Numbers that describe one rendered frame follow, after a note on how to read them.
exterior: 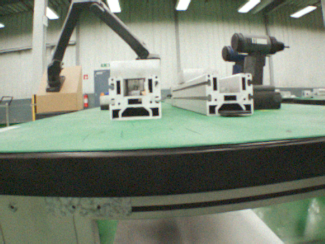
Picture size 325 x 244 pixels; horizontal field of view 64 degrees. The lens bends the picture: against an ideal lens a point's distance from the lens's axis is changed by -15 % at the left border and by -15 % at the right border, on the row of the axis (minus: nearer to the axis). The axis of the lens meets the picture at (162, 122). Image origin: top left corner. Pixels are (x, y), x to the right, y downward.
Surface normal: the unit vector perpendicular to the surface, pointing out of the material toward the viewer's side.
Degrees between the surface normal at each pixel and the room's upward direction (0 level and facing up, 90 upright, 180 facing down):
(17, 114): 90
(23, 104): 90
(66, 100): 90
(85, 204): 90
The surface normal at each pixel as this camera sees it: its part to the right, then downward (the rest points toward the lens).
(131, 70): 0.05, 0.07
